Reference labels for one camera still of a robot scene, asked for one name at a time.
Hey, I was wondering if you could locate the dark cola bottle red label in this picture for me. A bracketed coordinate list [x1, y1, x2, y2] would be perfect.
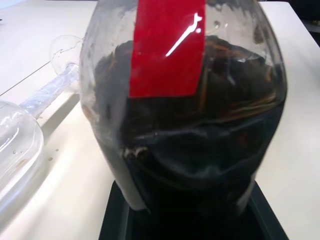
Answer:
[79, 0, 288, 240]

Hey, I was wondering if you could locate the clear wine glass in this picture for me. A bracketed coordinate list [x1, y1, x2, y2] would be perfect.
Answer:
[0, 34, 87, 201]

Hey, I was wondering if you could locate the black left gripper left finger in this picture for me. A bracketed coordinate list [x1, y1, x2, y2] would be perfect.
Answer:
[98, 182, 151, 240]

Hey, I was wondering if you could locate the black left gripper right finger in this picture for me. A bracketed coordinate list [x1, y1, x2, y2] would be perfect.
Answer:
[246, 178, 291, 240]

